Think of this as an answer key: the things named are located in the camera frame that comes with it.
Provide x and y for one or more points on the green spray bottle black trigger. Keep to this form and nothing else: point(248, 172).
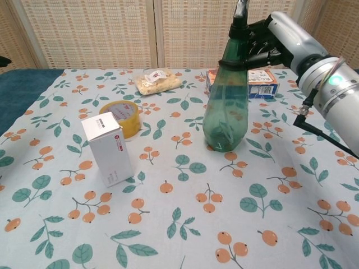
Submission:
point(224, 117)

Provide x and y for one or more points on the blue velvet table cover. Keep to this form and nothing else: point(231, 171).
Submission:
point(16, 89)

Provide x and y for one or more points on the woven bamboo screen panel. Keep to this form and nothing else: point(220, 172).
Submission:
point(11, 33)
point(92, 33)
point(196, 33)
point(336, 22)

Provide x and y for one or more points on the yellow packing tape roll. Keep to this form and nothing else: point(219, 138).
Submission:
point(131, 126)

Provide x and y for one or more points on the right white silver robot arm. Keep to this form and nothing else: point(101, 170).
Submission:
point(339, 98)

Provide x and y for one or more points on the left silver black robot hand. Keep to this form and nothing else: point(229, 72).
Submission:
point(4, 61)

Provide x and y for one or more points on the clear snack bag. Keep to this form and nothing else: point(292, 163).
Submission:
point(157, 82)

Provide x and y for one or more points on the orange blue carton box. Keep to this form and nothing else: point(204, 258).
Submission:
point(263, 85)

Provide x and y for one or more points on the floral fruit print tablecloth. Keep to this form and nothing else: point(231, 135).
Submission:
point(179, 196)

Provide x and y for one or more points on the small white cardboard box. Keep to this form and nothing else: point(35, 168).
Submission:
point(112, 157)

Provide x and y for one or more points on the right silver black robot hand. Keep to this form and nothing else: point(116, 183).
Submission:
point(294, 36)

